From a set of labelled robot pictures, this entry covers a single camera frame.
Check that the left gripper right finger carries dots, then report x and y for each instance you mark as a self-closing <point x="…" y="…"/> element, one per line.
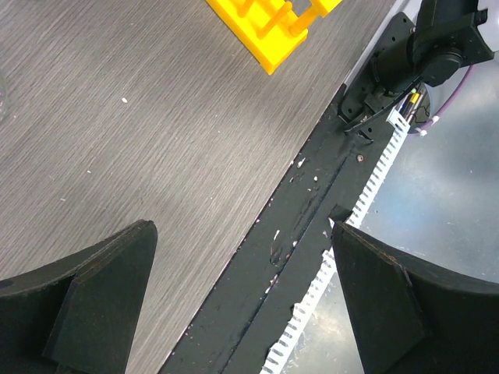
<point x="412" y="316"/>

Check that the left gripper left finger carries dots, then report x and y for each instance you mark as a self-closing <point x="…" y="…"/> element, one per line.
<point x="78" y="314"/>

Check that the yellow test tube rack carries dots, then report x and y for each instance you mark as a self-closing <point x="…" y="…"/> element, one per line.
<point x="270" y="30"/>

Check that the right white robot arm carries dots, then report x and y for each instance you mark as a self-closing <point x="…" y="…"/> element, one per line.
<point x="446" y="36"/>

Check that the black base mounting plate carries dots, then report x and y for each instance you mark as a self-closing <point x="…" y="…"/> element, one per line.
<point x="250" y="320"/>

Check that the small glass beaker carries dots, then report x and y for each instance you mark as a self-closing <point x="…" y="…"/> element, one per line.
<point x="4" y="101"/>

